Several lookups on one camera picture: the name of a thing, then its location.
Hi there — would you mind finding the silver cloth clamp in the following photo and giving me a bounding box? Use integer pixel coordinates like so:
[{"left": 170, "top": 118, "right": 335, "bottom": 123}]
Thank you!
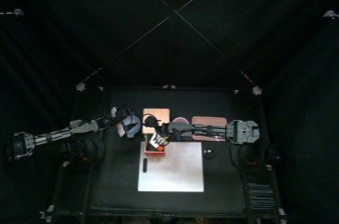
[
  {"left": 0, "top": 8, "right": 25, "bottom": 17},
  {"left": 323, "top": 9, "right": 339, "bottom": 20}
]

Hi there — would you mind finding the small wooden drawer cabinet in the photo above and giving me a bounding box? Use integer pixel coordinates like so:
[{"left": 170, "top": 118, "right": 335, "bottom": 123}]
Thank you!
[{"left": 142, "top": 107, "right": 172, "bottom": 135}]

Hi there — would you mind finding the pink rectangular tray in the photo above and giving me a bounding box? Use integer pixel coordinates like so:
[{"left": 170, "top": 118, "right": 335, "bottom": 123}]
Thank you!
[{"left": 191, "top": 116, "right": 230, "bottom": 143}]

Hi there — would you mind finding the light blue plastic bowl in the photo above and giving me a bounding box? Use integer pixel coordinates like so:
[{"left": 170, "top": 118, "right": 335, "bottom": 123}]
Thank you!
[{"left": 119, "top": 112, "right": 143, "bottom": 139}]

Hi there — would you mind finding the white cutting board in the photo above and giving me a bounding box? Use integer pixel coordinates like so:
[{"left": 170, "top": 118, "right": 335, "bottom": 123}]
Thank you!
[{"left": 136, "top": 141, "right": 206, "bottom": 193}]

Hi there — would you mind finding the pink plastic cup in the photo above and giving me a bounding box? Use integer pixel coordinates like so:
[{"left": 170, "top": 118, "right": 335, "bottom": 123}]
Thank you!
[{"left": 171, "top": 117, "right": 191, "bottom": 127}]

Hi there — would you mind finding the white printed warning label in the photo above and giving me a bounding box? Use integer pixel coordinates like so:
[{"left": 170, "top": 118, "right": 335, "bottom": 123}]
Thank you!
[{"left": 246, "top": 181, "right": 278, "bottom": 212}]

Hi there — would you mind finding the small black round object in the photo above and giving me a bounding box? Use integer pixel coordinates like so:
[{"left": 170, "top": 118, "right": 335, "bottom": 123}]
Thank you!
[{"left": 202, "top": 147, "right": 218, "bottom": 160}]

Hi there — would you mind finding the orange-rimmed wooden drawer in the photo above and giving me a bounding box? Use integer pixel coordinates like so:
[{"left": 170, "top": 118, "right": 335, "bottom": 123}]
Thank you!
[{"left": 142, "top": 140, "right": 168, "bottom": 161}]

